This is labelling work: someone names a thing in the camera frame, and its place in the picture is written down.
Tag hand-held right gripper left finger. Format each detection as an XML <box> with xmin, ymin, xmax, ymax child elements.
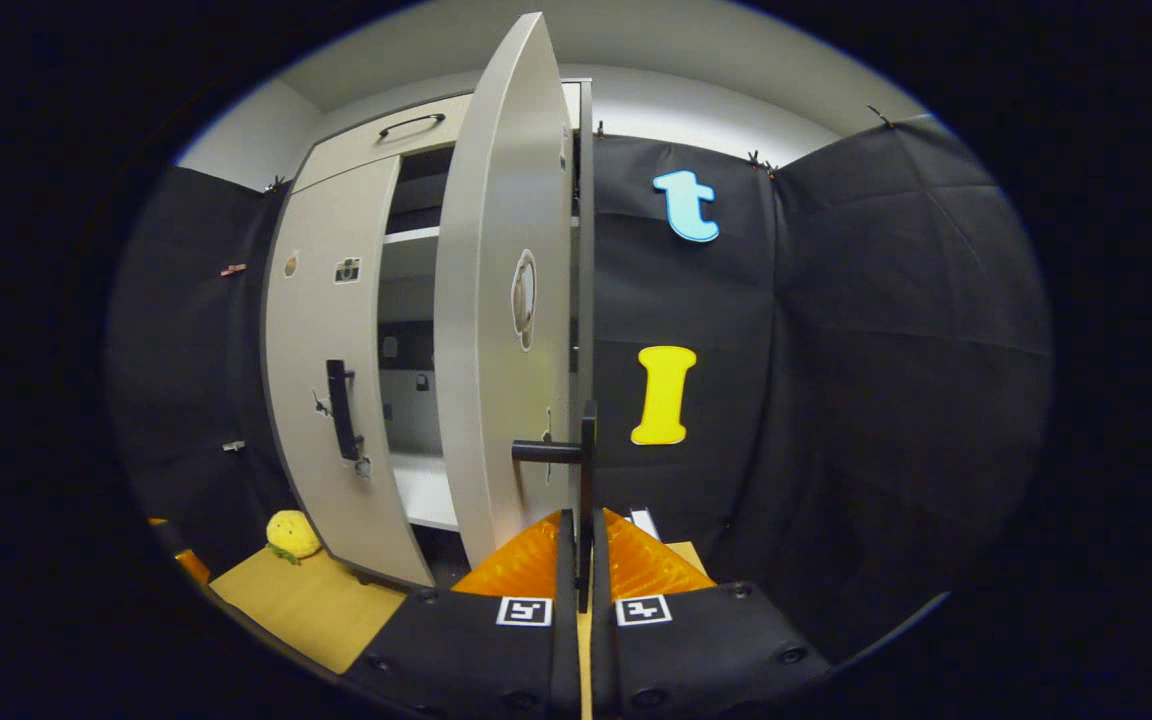
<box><xmin>341</xmin><ymin>508</ymin><xmax>582</xmax><ymax>720</ymax></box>

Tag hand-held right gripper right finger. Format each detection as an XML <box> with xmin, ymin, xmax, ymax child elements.
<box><xmin>591</xmin><ymin>506</ymin><xmax>832</xmax><ymax>720</ymax></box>

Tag headphone sticker shoe cabinet door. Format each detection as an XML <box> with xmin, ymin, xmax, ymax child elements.
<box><xmin>433</xmin><ymin>12</ymin><xmax>599</xmax><ymax>613</ymax></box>

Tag camera sticker shoe cabinet door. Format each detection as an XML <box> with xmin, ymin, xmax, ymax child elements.
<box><xmin>263</xmin><ymin>155</ymin><xmax>434</xmax><ymax>589</ymax></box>

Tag grey double-door shoe cabinet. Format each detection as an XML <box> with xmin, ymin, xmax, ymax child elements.
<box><xmin>263</xmin><ymin>78</ymin><xmax>597</xmax><ymax>591</ymax></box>

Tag yellow plush toy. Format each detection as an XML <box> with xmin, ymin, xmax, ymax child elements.
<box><xmin>266</xmin><ymin>510</ymin><xmax>323</xmax><ymax>567</ymax></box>

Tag black backdrop cloth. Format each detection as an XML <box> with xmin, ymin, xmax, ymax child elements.
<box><xmin>106</xmin><ymin>113</ymin><xmax>1054</xmax><ymax>666</ymax></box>

